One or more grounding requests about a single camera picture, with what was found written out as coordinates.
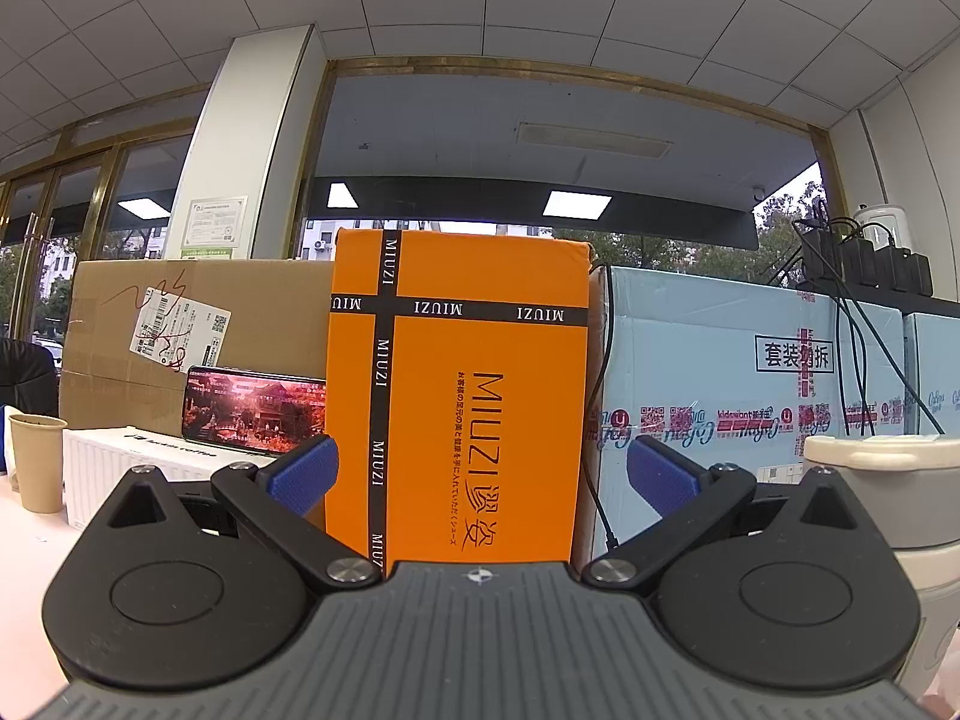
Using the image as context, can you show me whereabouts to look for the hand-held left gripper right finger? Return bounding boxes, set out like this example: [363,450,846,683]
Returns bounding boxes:
[585,435,862,592]

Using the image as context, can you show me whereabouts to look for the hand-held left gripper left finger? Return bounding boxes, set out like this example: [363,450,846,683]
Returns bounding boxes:
[107,435,380,592]

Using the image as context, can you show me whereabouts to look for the white container with grey lid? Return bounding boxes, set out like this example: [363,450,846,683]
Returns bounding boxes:
[802,433,960,700]

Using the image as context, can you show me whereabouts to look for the black smartphone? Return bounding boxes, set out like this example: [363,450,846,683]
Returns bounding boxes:
[182,365,329,460]

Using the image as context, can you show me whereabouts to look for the large light blue carton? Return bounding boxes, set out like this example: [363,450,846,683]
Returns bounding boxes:
[587,265,913,565]

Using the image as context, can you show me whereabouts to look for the brown cardboard box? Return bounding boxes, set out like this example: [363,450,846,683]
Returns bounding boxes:
[58,259,335,437]

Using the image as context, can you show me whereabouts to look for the white shipping label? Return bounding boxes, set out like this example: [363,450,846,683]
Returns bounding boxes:
[129,286,230,371]

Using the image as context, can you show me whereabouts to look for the white ribbed box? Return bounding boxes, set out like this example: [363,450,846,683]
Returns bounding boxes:
[62,427,286,535]

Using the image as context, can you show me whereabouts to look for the orange box with black bands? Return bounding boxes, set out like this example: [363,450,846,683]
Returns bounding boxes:
[325,227,591,567]

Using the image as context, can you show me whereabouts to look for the beige paper cup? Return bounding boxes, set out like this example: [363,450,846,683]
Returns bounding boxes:
[7,414,68,515]

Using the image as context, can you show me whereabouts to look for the black chair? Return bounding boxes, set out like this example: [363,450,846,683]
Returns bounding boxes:
[0,337,58,418]

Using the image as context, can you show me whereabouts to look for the small light blue carton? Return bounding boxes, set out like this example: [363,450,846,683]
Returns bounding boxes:
[903,311,960,437]

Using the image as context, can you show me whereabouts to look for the row of black chargers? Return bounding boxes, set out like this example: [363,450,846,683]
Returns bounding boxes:
[797,219,932,295]

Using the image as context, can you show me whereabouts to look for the black power strip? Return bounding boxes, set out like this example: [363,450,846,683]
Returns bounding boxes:
[797,277,960,318]

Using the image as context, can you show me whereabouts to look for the white plastic jug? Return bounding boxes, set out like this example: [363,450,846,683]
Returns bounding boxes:
[855,204,920,253]

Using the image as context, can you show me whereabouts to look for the black cable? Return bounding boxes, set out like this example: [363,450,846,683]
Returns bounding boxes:
[831,286,878,437]
[844,292,927,436]
[581,264,622,550]

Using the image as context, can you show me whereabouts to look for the green framed wall certificate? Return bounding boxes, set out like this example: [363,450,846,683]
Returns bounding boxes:
[182,196,248,260]

